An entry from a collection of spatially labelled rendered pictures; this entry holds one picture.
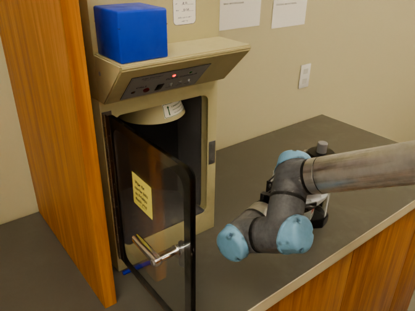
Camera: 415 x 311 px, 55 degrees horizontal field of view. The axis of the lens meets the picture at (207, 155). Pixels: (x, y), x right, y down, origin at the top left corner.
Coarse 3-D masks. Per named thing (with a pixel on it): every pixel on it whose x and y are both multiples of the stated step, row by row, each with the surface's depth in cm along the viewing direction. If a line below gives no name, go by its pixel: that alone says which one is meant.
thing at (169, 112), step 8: (168, 104) 98; (176, 104) 100; (136, 112) 97; (144, 112) 96; (152, 112) 96; (160, 112) 97; (168, 112) 98; (176, 112) 100; (184, 112) 103; (128, 120) 98; (136, 120) 97; (144, 120) 96; (152, 120) 96; (160, 120) 97; (168, 120) 98
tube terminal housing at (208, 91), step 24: (96, 0) 75; (120, 0) 78; (144, 0) 81; (168, 0) 84; (216, 0) 92; (168, 24) 86; (192, 24) 90; (216, 24) 94; (96, 48) 79; (96, 96) 83; (144, 96) 89; (168, 96) 94; (192, 96) 98; (216, 96) 103; (96, 120) 87; (216, 120) 106; (120, 264) 104
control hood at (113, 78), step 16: (176, 48) 84; (192, 48) 84; (208, 48) 84; (224, 48) 84; (240, 48) 86; (96, 64) 79; (112, 64) 73; (128, 64) 72; (144, 64) 73; (160, 64) 76; (176, 64) 78; (192, 64) 82; (224, 64) 90; (112, 80) 75; (128, 80) 76; (208, 80) 95; (112, 96) 79
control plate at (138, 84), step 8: (208, 64) 85; (168, 72) 80; (176, 72) 82; (184, 72) 84; (192, 72) 86; (200, 72) 88; (136, 80) 77; (144, 80) 79; (152, 80) 80; (160, 80) 82; (168, 80) 84; (176, 80) 86; (184, 80) 88; (192, 80) 90; (128, 88) 79; (136, 88) 81; (144, 88) 82; (152, 88) 84; (168, 88) 88; (128, 96) 83; (136, 96) 84
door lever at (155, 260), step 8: (136, 240) 75; (144, 240) 75; (144, 248) 73; (152, 248) 73; (176, 248) 73; (152, 256) 71; (160, 256) 72; (168, 256) 72; (176, 256) 74; (152, 264) 71; (160, 264) 71
